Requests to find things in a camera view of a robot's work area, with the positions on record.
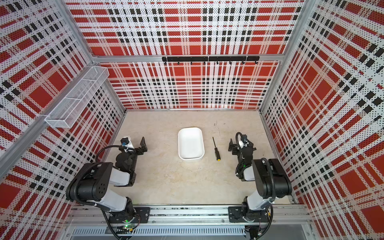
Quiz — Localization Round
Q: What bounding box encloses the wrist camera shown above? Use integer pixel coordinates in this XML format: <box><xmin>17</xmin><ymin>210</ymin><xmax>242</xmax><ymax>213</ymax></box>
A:
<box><xmin>121</xmin><ymin>136</ymin><xmax>135</xmax><ymax>150</ymax></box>
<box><xmin>238</xmin><ymin>135</ymin><xmax>249</xmax><ymax>148</ymax></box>

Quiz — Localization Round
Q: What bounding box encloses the clear wire mesh shelf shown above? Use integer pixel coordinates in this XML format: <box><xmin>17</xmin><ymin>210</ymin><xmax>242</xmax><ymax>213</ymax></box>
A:
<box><xmin>45</xmin><ymin>66</ymin><xmax>109</xmax><ymax>129</ymax></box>

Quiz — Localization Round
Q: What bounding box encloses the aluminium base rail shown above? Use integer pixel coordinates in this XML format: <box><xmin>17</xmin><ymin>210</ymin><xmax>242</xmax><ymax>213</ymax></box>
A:
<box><xmin>65</xmin><ymin>204</ymin><xmax>312</xmax><ymax>227</ymax></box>

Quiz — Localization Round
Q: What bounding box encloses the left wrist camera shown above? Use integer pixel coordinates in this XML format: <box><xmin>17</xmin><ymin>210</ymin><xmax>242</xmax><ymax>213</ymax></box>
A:
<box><xmin>121</xmin><ymin>136</ymin><xmax>135</xmax><ymax>150</ymax></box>

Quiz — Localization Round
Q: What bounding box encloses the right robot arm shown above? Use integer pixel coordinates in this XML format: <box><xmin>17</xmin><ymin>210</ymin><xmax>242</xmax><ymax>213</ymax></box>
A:
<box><xmin>228</xmin><ymin>136</ymin><xmax>292</xmax><ymax>223</ymax></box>

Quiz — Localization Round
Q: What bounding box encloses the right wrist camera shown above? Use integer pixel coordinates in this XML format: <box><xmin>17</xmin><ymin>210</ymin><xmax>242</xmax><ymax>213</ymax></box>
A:
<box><xmin>238</xmin><ymin>135</ymin><xmax>249</xmax><ymax>148</ymax></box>

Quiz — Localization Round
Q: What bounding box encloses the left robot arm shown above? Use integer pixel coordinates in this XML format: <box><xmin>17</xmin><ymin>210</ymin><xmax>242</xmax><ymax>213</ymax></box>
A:
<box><xmin>66</xmin><ymin>137</ymin><xmax>151</xmax><ymax>225</ymax></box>

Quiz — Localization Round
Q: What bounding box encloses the white rectangular bin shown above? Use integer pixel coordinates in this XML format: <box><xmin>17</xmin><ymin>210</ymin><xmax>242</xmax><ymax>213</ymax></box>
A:
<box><xmin>178</xmin><ymin>127</ymin><xmax>205</xmax><ymax>161</ymax></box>

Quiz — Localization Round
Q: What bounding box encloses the black yellow-tipped screwdriver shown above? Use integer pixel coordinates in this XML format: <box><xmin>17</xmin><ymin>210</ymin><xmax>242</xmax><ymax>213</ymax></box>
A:
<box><xmin>212</xmin><ymin>137</ymin><xmax>221</xmax><ymax>161</ymax></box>

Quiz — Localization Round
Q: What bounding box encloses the black hook rail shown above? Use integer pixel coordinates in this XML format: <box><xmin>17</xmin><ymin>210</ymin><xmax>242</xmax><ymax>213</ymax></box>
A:
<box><xmin>162</xmin><ymin>56</ymin><xmax>260</xmax><ymax>63</ymax></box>

